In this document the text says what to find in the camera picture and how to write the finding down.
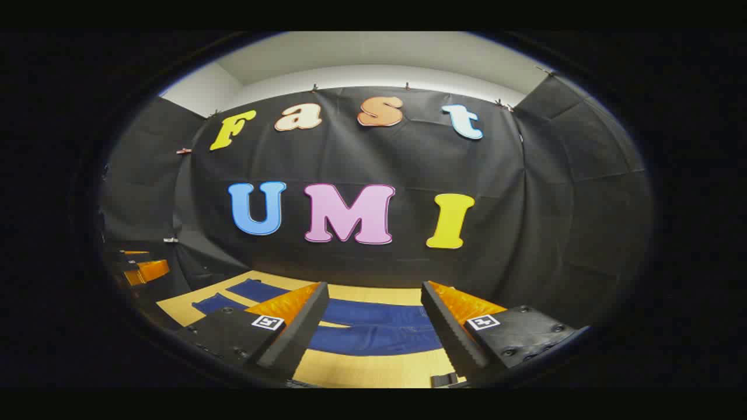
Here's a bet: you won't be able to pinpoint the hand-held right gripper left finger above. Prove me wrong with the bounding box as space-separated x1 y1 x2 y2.
175 282 330 380

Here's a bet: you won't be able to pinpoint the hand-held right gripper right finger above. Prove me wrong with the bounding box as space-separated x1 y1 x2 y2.
420 281 591 383

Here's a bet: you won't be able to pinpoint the blue denim jeans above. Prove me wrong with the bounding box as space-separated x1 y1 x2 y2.
193 278 444 356

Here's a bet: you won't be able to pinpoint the black backdrop cloth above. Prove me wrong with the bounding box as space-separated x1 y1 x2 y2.
96 73 654 333

